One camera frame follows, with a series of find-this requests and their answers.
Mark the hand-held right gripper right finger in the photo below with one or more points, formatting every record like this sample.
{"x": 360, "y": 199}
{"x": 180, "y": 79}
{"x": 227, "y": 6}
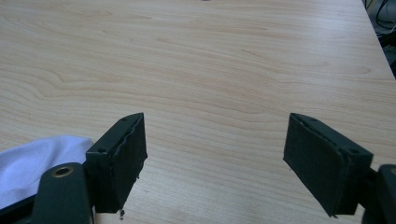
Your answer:
{"x": 323, "y": 165}

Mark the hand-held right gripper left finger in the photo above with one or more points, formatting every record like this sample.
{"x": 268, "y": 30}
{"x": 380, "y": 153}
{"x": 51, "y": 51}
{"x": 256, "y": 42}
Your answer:
{"x": 120, "y": 168}

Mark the white cloth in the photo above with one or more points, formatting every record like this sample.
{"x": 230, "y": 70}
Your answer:
{"x": 28, "y": 165}

